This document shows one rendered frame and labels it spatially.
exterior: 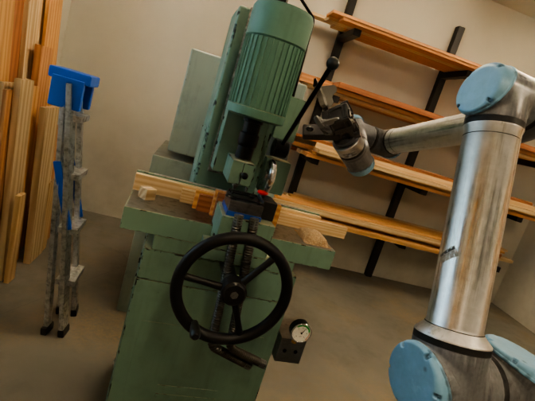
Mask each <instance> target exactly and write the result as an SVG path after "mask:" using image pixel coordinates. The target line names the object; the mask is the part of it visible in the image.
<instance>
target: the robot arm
mask: <svg viewBox="0 0 535 401"><path fill-rule="evenodd" d="M336 91H337V87H336V86H335V85H326V86H321V88H320V89H319V91H318V93H317V97H318V101H319V104H320V106H321V107H322V108H323V110H324V111H322V117H321V118H320V117H319V116H318V115H315V116H314V121H315V122H316V124H303V139H304V140H331V141H333V147H334V149H335V150H336V152H337V153H338V155H339V157H340V158H341V160H342V161H343V163H344V164H345V166H346V168H347V170H348V171H349V172H350V173H351V174H352V175H353V176H355V177H363V176H365V175H367V174H368V173H370V172H371V171H372V170H373V168H374V166H375V161H374V158H373V156H372V155H371V153H373V154H377V155H380V156H382V157H384V158H396V157H398V156H399V155H400V154H401V153H406V152H412V151H418V150H430V149H435V148H442V147H448V146H459V145H460V149H459V156H458V161H457V165H456V169H455V176H454V180H453V185H452V189H451V196H450V200H449V205H448V209H447V216H446V220H445V225H444V229H443V236H442V240H441V244H440V249H439V256H438V260H437V264H436V269H435V276H434V280H433V284H432V292H431V296H430V300H429V304H428V311H427V316H426V317H425V319H423V320H422V321H420V322H418V323H416V324H415V325H414V329H413V333H412V339H411V340H406V341H402V342H400V343H399V344H398V345H397V346H396V347H395V348H394V349H393V351H392V354H391V356H390V360H389V363H390V367H389V381H390V385H391V388H392V392H393V394H394V396H395V398H396V399H397V400H398V401H535V356H534V355H533V354H532V353H531V352H528V351H527V350H525V349H524V348H522V347H521V346H519V345H516V344H515V343H513V342H511V341H508V340H507V339H505V338H503V337H499V336H496V335H494V334H487V335H485V334H484V333H485V328H486V321H487V317H488V313H489V308H490V300H491V296H492V291H493V287H494V280H495V275H496V270H497V266H498V259H499V255H500V250H501V245H502V238H503V234H504V229H505V225H506V217H507V213H508V208H509V204H510V197H511V192H512V188H513V183H514V176H515V171H516V167H517V160H518V155H519V150H520V146H521V143H523V142H529V141H532V140H534V139H535V78H533V77H531V76H528V75H526V74H525V73H523V72H520V71H518V70H517V69H516V68H515V67H513V66H509V65H505V64H502V63H498V62H493V63H489V64H484V65H483V66H481V67H479V68H477V69H476V70H474V71H473V72H472V73H471V74H470V75H469V76H468V77H467V78H466V79H465V80H464V82H463V84H462V85H461V87H460V89H459V91H458V94H457V96H456V106H457V108H458V109H459V110H460V112H461V113H462V114H458V115H452V116H448V117H445V118H441V119H435V120H431V121H427V122H423V123H417V124H413V125H410V126H406V127H400V128H392V129H389V130H382V129H380V128H377V127H374V126H371V125H369V124H366V123H364V120H363V118H362V117H361V116H360V115H354V114H353V110H352V108H351V106H350V104H349V102H348V100H346V101H343V102H340V104H339V105H337V106H334V107H332V108H330V107H331V106H332V105H333V103H334V101H333V99H332V96H333V95H334V93H335V92H336ZM348 105H349V106H348Z"/></svg>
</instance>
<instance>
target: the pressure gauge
mask: <svg viewBox="0 0 535 401"><path fill-rule="evenodd" d="M304 330H305V331H304ZM303 331H304V332H303ZM289 333H290V335H291V338H292V341H291V343H293V344H296V342H297V343H303V342H305V341H307V340H309V338H310V336H311V334H312V329H311V327H310V326H309V324H308V322H307V321H306V320H304V319H297V320H295V321H293V322H292V323H291V324H290V326H289ZM301 333H303V334H301Z"/></svg>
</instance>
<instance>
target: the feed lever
mask: <svg viewBox="0 0 535 401"><path fill-rule="evenodd" d="M326 66H327V69H326V71H325V72H324V73H323V75H322V77H321V79H320V81H319V82H318V83H317V85H316V87H315V88H314V90H313V91H312V93H311V94H310V97H309V98H308V100H307V101H306V103H305V105H304V106H303V108H302V110H301V111H300V112H299V115H298V116H297V118H296V119H295V121H294V122H293V124H292V126H291V128H290V130H289V131H288V132H287V134H286V136H285V137H284V139H283V141H282V140H279V139H275V140H274V141H273V143H272V144H271V150H270V155H271V156H272V157H277V158H282V159H284V158H286V157H287V155H288V152H289V148H290V144H289V142H287V140H288V139H289V138H290V136H291V134H292V132H293V131H294V129H295V128H296V126H297V125H298V123H299V121H300V120H301V118H302V117H303V115H304V114H305V112H306V110H307V108H308V107H309V106H310V104H311V102H312V101H313V99H314V97H315V96H316V95H317V93H318V91H319V89H320V88H321V86H322V85H323V83H324V82H325V80H326V78H327V77H328V75H329V74H330V72H331V71H333V70H336V69H337V68H338V66H339V60H338V58H337V57H335V56H332V57H330V58H329V59H328V60H327V62H326Z"/></svg>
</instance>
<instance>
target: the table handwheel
mask: <svg viewBox="0 0 535 401"><path fill-rule="evenodd" d="M229 244H243V245H248V246H252V247H255V248H258V249H260V250H261V251H263V252H264V253H266V254H267V255H268V256H269V257H270V258H268V259H267V260H266V261H264V262H263V263H262V264H260V265H259V266H258V267H257V268H256V269H255V270H253V271H252V272H250V273H249V274H247V275H246V276H244V277H243V278H241V277H239V276H237V275H236V271H235V267H234V265H233V267H232V272H229V273H227V274H225V276H224V277H223V280H222V281H221V282H216V281H213V280H210V279H207V278H202V277H199V276H196V275H194V274H189V273H187V272H188V270H189V269H190V268H191V266H192V265H193V264H194V263H195V262H196V260H198V259H199V258H200V257H201V256H202V255H203V254H205V253H206V252H208V251H211V250H212V249H214V248H217V247H221V246H224V245H229ZM273 263H275V264H276V266H277V267H278V269H279V273H280V277H281V292H280V296H279V300H278V302H277V304H276V305H275V308H274V309H273V310H272V311H271V313H270V314H269V315H268V316H267V317H266V318H265V319H264V320H262V321H261V322H260V323H259V324H257V325H255V326H253V327H251V328H250V329H246V330H244V331H243V329H242V324H241V319H240V308H239V304H240V303H242V302H243V301H244V300H245V298H246V297H247V290H246V287H245V286H246V285H247V284H248V283H249V282H251V281H252V280H253V279H254V278H255V277H256V276H257V275H259V274H260V273H261V272H263V271H264V270H266V269H267V268H268V267H270V266H271V265H272V264H273ZM184 280H186V281H190V282H195V283H198V284H201V285H204V286H208V287H211V288H213V289H216V290H219V291H220V292H221V299H222V301H223V302H224V303H225V304H227V305H229V306H232V311H233V316H234V321H235V328H236V332H235V333H219V332H214V331H212V330H209V329H206V328H204V327H202V326H200V325H199V326H200V330H201V337H200V338H199V339H200V340H202V341H205V342H208V343H211V344H215V345H238V344H242V343H245V342H248V341H252V340H254V339H256V338H257V337H260V336H262V335H263V334H265V333H266V332H267V331H269V330H270V329H271V328H272V327H274V326H275V325H276V324H277V323H278V321H279V320H280V319H281V317H282V316H283V315H284V314H285V312H286V310H287V307H288V306H289V303H290V300H291V295H292V291H293V278H292V273H291V268H290V265H289V263H288V261H287V259H286V258H285V256H284V255H283V253H282V252H281V250H280V249H278V248H277V246H275V245H274V244H273V243H271V242H270V241H268V240H266V239H265V238H263V237H261V236H257V235H254V234H252V233H247V232H225V233H221V234H217V235H214V236H210V237H209V238H207V239H204V240H202V241H201V242H199V243H197V244H196V245H195V246H193V247H192V248H191V249H190V250H188V251H187V252H186V254H185V255H184V256H183V257H182V259H181V260H180V261H179V263H178V265H177V266H176V268H175V270H174V273H173V275H172V279H171V282H170V304H171V307H172V310H173V312H174V315H175V317H176V318H177V320H178V322H179V323H180V324H181V326H182V327H183V328H184V329H185V330H186V331H187V332H189V329H190V325H191V321H192V320H193V319H192V317H191V316H190V315H189V314H188V312H187V311H186V309H185V306H184V303H183V300H182V286H183V282H184Z"/></svg>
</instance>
